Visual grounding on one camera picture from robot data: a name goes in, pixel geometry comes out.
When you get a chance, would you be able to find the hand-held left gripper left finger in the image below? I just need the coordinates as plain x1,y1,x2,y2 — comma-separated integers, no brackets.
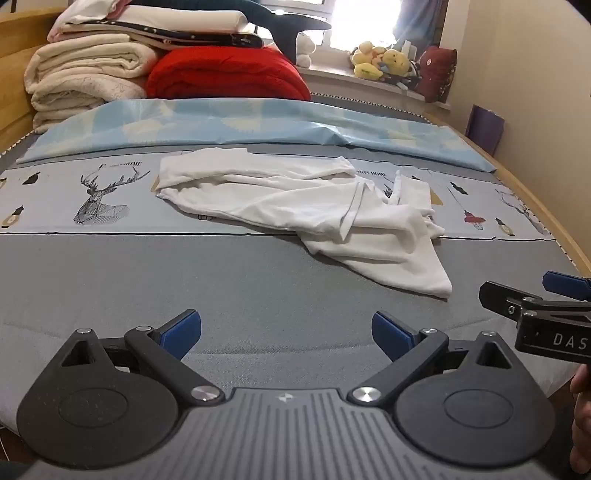
62,309,225,408

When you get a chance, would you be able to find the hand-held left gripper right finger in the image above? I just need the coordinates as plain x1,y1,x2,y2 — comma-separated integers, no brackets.
347,311,513,409

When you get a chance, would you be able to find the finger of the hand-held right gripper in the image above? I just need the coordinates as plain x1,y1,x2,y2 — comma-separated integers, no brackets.
479,281,527,320
542,271,591,304

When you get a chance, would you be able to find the white garment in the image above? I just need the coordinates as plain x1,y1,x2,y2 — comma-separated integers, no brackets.
156,147,452,301

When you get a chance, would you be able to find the person's right hand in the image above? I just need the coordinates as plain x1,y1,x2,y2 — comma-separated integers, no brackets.
571,368,591,476

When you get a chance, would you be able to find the purple box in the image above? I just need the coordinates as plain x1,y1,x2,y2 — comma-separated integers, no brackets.
465,104,505,156

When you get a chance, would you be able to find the deer printed bed sheet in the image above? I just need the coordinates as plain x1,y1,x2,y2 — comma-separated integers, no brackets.
0,147,555,241

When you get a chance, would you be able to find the light blue bed sheet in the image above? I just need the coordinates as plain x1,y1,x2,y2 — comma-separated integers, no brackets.
16,98,498,173

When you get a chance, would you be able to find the dark red cushion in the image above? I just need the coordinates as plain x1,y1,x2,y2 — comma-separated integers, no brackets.
417,45,458,103

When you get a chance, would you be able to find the white window sill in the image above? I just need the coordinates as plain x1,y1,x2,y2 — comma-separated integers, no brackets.
295,62,452,112

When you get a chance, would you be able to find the red quilt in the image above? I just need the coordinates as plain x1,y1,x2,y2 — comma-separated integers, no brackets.
147,45,312,101

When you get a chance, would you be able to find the cream folded blanket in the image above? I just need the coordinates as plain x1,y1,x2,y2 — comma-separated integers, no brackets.
23,41,163,136

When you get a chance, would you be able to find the blue curtain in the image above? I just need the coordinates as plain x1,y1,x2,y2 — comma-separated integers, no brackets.
392,0,448,48

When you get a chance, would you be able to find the dark edged folded blanket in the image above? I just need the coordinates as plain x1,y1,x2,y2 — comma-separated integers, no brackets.
104,18,265,51

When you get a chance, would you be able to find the white plush toy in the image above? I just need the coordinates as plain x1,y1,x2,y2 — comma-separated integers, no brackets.
294,32,317,68

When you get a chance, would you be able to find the window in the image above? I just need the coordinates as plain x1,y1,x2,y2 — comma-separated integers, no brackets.
263,0,407,52

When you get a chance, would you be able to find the white folded quilt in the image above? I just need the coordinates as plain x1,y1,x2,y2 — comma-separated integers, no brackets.
60,0,252,36

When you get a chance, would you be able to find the dark teal shark plush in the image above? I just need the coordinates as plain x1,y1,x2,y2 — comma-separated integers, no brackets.
240,0,332,66

